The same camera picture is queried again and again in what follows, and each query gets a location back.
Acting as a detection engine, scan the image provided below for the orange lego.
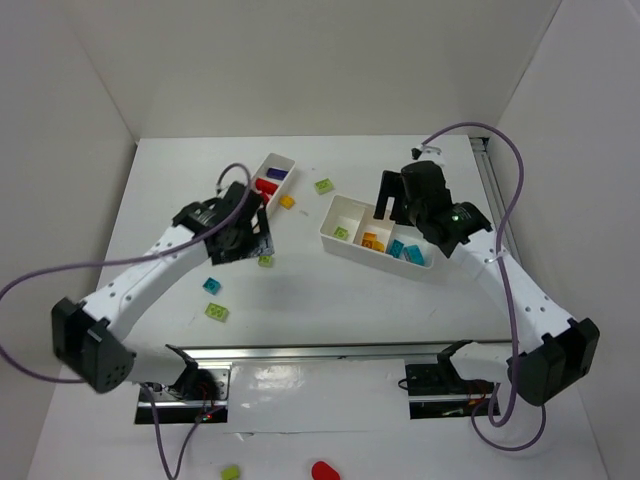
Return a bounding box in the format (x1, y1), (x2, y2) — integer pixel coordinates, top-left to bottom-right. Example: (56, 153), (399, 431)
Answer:
(361, 232), (377, 249)

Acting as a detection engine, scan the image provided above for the green lego outside front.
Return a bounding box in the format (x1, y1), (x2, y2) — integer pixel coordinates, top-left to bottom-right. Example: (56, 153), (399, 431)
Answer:
(220, 465), (241, 480)

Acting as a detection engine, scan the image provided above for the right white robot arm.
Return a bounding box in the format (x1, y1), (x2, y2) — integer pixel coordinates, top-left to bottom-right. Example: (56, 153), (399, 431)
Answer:
(374, 161), (600, 406)

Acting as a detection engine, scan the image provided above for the small teal lego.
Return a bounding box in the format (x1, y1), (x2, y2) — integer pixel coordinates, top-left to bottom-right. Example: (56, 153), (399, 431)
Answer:
(202, 277), (221, 295)

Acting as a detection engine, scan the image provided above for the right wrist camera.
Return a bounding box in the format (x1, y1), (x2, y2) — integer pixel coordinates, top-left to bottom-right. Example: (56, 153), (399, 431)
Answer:
(411, 145), (446, 167)

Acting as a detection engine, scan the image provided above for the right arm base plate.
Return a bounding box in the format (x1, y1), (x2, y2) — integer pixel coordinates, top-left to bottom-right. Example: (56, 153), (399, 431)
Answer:
(397, 355), (495, 420)

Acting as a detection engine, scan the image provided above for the red rounded lego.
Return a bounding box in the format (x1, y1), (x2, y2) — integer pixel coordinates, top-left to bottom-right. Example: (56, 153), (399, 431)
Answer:
(254, 178), (278, 195)

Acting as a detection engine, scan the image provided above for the aluminium rail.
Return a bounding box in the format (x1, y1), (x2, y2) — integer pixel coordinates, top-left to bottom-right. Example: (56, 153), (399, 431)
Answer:
(180, 340), (462, 362)
(469, 135), (546, 346)

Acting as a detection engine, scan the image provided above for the small yellow lego near tray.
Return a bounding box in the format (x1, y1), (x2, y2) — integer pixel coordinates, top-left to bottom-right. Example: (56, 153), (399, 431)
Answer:
(279, 195), (295, 209)

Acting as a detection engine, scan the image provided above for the pale green small lego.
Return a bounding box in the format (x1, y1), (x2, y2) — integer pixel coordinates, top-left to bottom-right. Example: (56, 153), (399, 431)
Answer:
(334, 227), (349, 239)

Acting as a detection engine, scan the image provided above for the aluminium right rail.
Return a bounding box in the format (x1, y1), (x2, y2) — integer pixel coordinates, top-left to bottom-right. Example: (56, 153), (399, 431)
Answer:
(469, 135), (546, 346)

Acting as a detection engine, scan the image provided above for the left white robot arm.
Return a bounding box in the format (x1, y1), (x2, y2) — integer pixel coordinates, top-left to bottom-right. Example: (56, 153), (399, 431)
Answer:
(51, 182), (274, 400)

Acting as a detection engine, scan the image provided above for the red piece outside front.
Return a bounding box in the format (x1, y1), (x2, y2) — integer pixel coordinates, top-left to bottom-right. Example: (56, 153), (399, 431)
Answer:
(311, 461), (341, 480)

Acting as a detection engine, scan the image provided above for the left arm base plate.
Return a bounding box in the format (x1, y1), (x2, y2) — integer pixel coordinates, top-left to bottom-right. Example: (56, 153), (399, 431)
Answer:
(146, 362), (231, 425)

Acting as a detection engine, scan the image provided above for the dark blue lego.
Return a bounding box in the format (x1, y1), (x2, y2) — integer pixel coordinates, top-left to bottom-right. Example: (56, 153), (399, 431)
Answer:
(266, 167), (288, 180)

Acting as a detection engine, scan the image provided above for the aluminium front rail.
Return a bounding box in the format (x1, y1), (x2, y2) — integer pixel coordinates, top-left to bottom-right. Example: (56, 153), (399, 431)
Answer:
(180, 340), (462, 362)

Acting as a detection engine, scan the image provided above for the white divided tray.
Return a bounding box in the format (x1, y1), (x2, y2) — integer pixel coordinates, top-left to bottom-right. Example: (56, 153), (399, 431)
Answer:
(320, 195), (435, 280)
(251, 153), (296, 217)

